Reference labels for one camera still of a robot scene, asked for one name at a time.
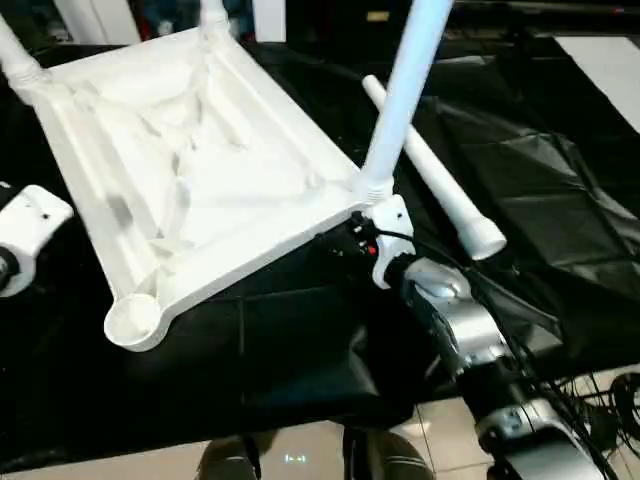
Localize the white plastic table top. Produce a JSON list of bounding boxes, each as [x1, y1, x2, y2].
[[19, 24, 402, 355]]

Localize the black work mat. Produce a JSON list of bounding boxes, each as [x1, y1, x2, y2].
[[0, 37, 640, 474]]

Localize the dark robot left foot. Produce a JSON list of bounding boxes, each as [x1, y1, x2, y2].
[[197, 434, 265, 480]]

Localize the black cabinet with gold label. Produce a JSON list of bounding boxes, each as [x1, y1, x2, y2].
[[289, 0, 640, 42]]

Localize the white flat board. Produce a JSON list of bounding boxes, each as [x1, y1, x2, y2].
[[553, 33, 640, 127]]

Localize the white display cabinet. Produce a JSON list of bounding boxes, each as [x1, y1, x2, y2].
[[49, 0, 292, 47]]

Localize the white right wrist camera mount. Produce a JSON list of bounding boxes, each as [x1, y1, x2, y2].
[[363, 193, 417, 292]]

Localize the tangled black floor cables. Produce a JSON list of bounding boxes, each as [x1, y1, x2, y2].
[[539, 369, 640, 480]]

